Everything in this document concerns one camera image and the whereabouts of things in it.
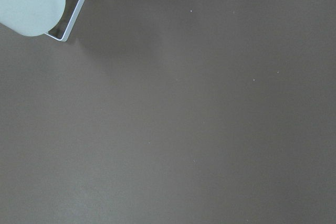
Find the metal frame rack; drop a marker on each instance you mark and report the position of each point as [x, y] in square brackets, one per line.
[76, 11]

